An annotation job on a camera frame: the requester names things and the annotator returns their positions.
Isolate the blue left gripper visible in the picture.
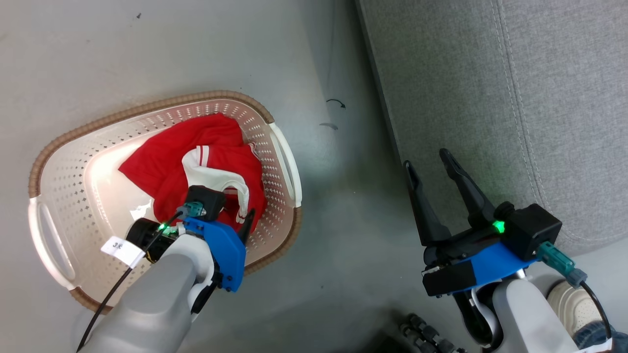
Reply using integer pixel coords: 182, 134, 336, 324
183, 209, 256, 293

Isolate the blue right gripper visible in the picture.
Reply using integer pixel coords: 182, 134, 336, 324
403, 149, 536, 298

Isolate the red and white garment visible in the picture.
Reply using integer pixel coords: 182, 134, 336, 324
118, 113, 268, 233

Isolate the grey fabric sofa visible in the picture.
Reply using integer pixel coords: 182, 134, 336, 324
356, 0, 628, 256

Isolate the white sneaker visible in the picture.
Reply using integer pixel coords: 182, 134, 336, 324
546, 281, 611, 339

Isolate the beige perforated laundry basket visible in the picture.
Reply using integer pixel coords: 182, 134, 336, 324
28, 90, 303, 314

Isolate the blue jeans leg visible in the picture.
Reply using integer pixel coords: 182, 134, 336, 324
573, 321, 628, 353

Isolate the teal left camera connector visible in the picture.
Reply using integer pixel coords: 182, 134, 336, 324
176, 201, 206, 220

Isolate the teal camera connector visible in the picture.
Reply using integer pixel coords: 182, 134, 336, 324
176, 201, 206, 220
536, 242, 588, 288

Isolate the teal right camera connector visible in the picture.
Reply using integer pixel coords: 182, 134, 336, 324
536, 242, 588, 288

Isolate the white cable label tag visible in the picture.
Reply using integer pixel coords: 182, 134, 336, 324
101, 236, 146, 269

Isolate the black ribbed hose bundle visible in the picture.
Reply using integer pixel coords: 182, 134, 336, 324
400, 314, 467, 353

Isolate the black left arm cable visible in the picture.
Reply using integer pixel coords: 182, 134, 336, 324
76, 211, 185, 353

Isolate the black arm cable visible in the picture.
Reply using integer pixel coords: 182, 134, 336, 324
76, 211, 185, 353
579, 280, 614, 340

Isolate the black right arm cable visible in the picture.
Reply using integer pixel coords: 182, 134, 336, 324
579, 280, 614, 340

